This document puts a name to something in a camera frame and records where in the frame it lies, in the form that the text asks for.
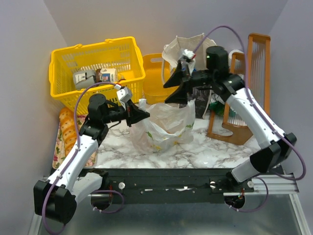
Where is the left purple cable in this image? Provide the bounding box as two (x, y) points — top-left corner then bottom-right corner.
(41, 82), (122, 234)

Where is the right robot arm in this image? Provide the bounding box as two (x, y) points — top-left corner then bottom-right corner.
(163, 46), (297, 185)

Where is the baguette bread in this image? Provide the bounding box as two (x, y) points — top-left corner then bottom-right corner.
(59, 108), (77, 156)

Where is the yellow shopping basket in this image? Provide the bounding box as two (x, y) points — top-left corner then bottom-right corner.
(49, 36), (145, 115)

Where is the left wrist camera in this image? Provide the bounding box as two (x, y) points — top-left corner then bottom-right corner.
(114, 84), (133, 103)

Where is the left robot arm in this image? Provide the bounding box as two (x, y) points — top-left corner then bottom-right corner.
(33, 94), (150, 224)

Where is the grey box package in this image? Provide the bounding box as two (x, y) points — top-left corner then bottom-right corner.
(73, 70), (96, 91)

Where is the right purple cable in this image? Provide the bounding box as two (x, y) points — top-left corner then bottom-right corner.
(193, 25), (307, 181)

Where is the wooden rack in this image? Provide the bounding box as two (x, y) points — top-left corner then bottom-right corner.
(207, 33), (270, 145)

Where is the beige canvas tote bag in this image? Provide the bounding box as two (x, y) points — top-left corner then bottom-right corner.
(160, 33), (225, 120)

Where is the milk carton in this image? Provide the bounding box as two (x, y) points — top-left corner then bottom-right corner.
(95, 68), (118, 83)

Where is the floral placemat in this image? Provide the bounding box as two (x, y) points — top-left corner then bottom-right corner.
(52, 115), (97, 169)

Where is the white plastic grocery bag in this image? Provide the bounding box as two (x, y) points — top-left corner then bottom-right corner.
(130, 99), (196, 154)

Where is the green snack bag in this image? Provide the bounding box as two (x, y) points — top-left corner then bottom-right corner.
(209, 101), (225, 117)

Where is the yellow plastic tray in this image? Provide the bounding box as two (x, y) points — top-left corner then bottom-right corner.
(143, 53), (178, 105)

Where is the purple cable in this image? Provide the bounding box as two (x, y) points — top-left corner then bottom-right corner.
(193, 25), (307, 181)
(41, 82), (122, 234)

